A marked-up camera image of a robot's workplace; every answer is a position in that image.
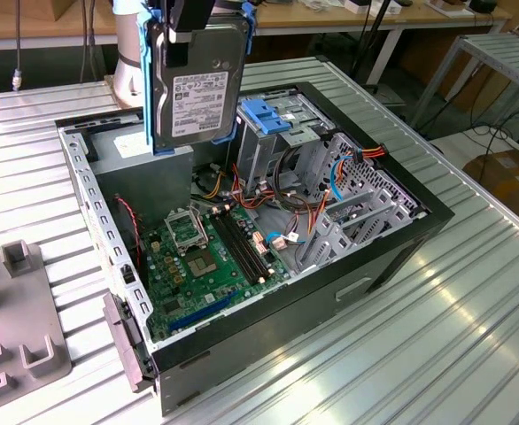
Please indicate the hard disk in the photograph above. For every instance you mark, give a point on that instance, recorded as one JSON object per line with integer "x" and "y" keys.
{"x": 197, "y": 97}

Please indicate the cardboard box on desk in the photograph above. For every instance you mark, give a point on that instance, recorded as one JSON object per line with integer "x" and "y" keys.
{"x": 60, "y": 9}

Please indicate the thin metal locking lever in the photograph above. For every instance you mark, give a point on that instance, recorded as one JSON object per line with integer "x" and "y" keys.
{"x": 202, "y": 226}

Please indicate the black open PC case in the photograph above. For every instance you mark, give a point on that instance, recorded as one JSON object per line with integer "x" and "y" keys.
{"x": 250, "y": 350}

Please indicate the green motherboard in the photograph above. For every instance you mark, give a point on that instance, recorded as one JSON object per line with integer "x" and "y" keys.
{"x": 224, "y": 288}

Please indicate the black RAM slot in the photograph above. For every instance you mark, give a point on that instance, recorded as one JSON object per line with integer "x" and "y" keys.
{"x": 244, "y": 244}
{"x": 231, "y": 246}
{"x": 250, "y": 242}
{"x": 237, "y": 245}

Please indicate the blue expansion slot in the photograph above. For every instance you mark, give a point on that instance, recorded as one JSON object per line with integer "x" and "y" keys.
{"x": 202, "y": 311}

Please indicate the grey power supply unit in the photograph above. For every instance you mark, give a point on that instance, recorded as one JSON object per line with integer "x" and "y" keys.
{"x": 144, "y": 186}

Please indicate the small white box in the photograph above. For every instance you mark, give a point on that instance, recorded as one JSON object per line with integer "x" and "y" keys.
{"x": 357, "y": 6}

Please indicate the metal slat side table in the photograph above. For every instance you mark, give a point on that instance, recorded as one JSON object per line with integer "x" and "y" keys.
{"x": 503, "y": 57}

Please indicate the grey metal disk bay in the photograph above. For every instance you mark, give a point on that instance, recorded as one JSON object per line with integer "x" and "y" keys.
{"x": 335, "y": 239}

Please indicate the blue plastic drive latch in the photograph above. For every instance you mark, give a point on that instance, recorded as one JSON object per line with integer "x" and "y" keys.
{"x": 261, "y": 116}

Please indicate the wooden desk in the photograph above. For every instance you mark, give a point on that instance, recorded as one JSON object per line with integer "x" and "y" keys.
{"x": 321, "y": 17}

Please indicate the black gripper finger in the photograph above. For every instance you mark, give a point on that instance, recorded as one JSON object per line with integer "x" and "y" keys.
{"x": 180, "y": 26}

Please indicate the small black device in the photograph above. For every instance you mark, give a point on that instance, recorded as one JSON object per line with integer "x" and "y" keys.
{"x": 483, "y": 5}

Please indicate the grey metal drive cage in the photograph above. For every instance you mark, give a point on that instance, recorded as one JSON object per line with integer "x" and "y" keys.
{"x": 259, "y": 150}

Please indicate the white plug connector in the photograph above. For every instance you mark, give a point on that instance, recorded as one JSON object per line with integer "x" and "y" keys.
{"x": 279, "y": 243}

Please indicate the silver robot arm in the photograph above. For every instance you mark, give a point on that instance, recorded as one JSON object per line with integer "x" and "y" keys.
{"x": 126, "y": 66}

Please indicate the brown cardboard box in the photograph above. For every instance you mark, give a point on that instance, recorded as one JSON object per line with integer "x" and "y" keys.
{"x": 507, "y": 177}

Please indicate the grey parts rack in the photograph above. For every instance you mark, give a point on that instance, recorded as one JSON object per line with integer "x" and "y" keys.
{"x": 16, "y": 310}

